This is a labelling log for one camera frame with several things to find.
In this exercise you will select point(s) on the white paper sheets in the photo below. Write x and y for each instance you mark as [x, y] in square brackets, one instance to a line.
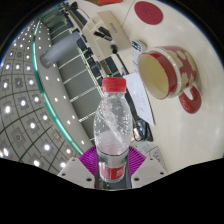
[141, 100]

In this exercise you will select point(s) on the red and cream mug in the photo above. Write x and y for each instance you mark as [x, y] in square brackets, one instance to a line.
[180, 71]

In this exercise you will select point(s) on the flat round red coaster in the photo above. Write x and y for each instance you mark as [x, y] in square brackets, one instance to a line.
[148, 12]

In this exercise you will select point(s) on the clear red-capped water bottle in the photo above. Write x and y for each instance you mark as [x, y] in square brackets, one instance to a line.
[111, 150]

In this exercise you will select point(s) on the black desk phone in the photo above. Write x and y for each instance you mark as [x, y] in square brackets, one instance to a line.
[143, 130]

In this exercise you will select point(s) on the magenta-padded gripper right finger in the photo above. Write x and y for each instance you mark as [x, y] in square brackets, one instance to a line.
[148, 169]

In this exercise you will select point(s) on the white remote control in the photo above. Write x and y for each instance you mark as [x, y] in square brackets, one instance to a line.
[137, 53]

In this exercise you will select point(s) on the small cream open box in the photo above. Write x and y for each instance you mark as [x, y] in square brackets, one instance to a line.
[116, 33]

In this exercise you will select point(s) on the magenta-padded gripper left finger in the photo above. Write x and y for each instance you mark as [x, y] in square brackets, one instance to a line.
[76, 170]

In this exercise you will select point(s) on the round ceiling lights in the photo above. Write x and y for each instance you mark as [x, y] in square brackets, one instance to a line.
[23, 103]

